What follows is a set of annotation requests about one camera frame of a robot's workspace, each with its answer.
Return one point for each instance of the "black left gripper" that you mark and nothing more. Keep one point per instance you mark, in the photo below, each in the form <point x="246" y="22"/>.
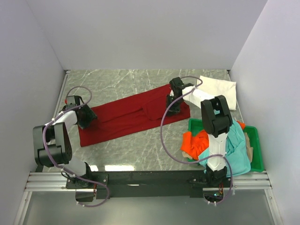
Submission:
<point x="91" y="116"/>

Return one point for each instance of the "red t shirt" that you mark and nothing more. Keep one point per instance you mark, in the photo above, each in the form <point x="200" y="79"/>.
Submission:
<point x="126" y="116"/>

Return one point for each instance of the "orange t shirt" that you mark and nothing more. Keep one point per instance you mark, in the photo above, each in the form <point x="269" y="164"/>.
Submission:
<point x="193" y="146"/>

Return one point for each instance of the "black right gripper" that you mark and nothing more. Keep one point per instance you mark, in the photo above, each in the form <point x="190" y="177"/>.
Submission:
<point x="176" y="109"/>

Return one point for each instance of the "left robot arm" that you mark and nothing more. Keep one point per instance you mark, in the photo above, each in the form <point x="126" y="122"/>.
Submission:
<point x="57" y="143"/>

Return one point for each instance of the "teal t shirt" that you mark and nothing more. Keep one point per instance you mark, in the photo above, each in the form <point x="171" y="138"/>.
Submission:
<point x="236" y="152"/>

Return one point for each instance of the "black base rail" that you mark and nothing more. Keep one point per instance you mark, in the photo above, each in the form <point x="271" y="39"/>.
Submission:
<point x="125" y="184"/>

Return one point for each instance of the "green plastic bin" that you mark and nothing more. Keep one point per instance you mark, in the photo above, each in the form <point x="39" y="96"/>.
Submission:
<point x="252" y="146"/>

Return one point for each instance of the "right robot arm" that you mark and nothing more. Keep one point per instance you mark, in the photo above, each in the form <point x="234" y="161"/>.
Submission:
<point x="216" y="120"/>

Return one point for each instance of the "folded white t shirt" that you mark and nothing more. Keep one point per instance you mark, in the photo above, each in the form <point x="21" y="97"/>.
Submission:
<point x="218" y="87"/>

